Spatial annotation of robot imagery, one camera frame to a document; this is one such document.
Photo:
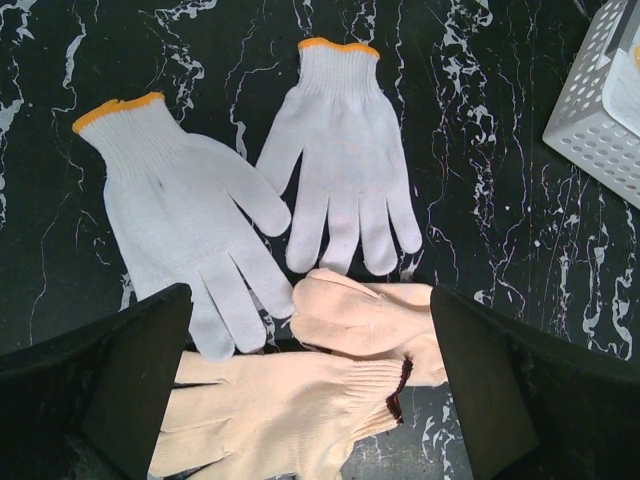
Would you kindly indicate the white knit glove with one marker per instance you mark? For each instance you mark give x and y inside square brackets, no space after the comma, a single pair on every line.
[186,208]
[338,131]

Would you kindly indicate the cream leather glove front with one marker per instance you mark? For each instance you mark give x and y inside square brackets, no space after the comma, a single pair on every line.
[260,416]

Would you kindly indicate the cream leather glove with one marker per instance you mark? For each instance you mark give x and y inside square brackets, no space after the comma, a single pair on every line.
[260,416]
[369,321]

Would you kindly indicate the cream leather glove rear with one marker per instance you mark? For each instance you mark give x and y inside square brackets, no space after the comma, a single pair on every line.
[369,321]

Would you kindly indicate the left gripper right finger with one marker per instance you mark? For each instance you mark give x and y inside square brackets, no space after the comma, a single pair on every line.
[531,405]

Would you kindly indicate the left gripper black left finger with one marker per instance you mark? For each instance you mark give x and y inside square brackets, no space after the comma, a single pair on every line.
[89,404]

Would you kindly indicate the white plastic storage basket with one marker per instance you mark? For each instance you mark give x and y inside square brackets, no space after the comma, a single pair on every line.
[595,121]

